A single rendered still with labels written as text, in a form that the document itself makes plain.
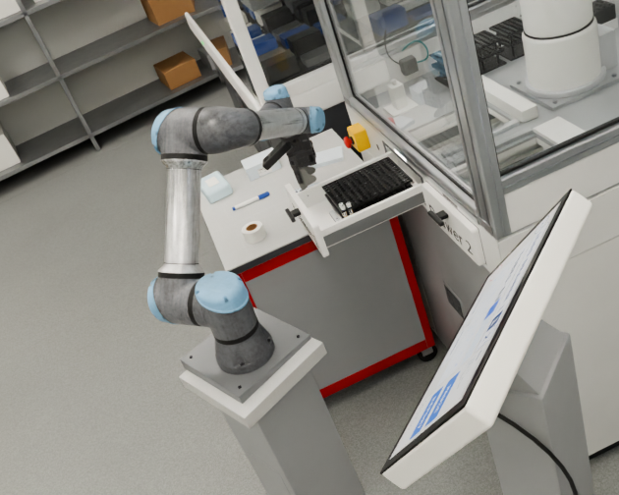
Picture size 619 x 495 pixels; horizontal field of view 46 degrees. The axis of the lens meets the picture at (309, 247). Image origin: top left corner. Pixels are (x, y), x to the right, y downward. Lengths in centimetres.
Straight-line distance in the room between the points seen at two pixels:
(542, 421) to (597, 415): 99
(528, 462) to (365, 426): 132
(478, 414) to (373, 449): 158
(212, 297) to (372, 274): 85
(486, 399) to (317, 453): 108
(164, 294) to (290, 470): 58
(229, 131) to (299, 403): 72
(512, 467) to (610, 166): 74
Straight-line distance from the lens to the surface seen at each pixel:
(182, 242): 183
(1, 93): 564
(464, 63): 151
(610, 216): 188
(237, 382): 184
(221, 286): 176
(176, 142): 183
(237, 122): 180
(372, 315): 255
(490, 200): 166
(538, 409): 129
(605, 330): 209
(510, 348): 112
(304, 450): 204
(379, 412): 271
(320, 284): 241
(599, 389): 222
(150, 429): 308
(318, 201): 226
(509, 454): 143
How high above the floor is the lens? 197
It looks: 33 degrees down
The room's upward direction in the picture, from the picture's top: 21 degrees counter-clockwise
